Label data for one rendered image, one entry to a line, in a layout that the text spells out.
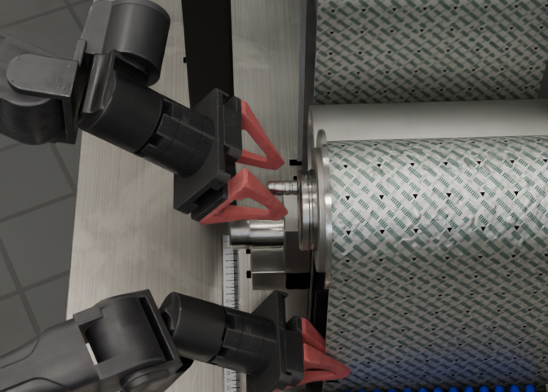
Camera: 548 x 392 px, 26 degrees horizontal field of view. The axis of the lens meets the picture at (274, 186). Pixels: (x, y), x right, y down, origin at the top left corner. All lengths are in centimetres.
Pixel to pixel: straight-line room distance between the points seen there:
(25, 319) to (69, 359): 150
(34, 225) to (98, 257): 120
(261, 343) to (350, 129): 23
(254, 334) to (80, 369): 18
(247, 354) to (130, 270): 39
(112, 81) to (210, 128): 10
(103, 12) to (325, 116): 27
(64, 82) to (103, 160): 63
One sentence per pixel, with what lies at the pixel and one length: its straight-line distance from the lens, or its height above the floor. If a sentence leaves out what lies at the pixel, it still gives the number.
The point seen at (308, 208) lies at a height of 128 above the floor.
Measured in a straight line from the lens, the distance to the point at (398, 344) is 118.
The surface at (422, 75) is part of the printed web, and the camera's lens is 123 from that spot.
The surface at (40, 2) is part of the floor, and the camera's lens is 320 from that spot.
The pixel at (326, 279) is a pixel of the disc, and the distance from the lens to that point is 105.
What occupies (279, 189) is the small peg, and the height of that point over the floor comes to 127.
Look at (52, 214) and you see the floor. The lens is 271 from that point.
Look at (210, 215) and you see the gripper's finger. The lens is 104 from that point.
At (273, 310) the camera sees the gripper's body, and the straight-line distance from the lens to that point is 117.
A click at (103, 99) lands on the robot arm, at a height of 140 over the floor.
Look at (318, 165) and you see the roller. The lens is 105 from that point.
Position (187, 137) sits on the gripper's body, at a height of 135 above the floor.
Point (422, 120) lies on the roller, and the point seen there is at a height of 123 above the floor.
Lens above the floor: 211
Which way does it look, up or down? 51 degrees down
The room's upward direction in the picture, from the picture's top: straight up
